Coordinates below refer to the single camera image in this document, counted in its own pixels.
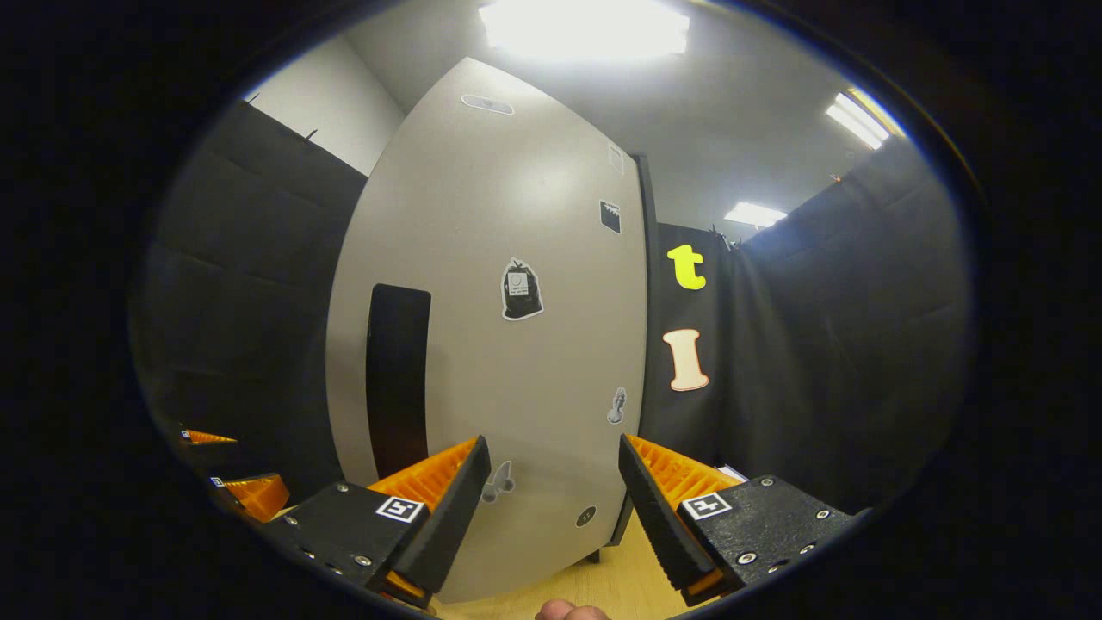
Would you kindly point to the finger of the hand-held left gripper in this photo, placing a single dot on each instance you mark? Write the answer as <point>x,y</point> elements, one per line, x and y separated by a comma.
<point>254,495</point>
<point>207,437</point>

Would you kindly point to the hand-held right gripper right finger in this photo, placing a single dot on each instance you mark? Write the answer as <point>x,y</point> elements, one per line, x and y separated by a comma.
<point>646,508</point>

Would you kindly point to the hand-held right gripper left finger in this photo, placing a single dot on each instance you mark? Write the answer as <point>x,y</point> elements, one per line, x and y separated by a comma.
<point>456,508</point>

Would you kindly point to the beige cabinet door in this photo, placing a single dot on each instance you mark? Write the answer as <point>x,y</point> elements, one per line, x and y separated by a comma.
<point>551,362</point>

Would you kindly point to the black backdrop cloth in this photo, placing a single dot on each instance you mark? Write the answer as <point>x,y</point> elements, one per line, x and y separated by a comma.
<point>818,344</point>

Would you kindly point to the small ceiling light panel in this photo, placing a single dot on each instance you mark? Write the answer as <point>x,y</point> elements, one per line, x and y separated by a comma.
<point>755,214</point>

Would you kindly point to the long ceiling light strip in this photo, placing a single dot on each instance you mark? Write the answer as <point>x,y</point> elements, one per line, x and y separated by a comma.
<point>861,119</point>

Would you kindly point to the large ceiling light panel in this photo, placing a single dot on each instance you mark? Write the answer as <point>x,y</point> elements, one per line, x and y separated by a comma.
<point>585,26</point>

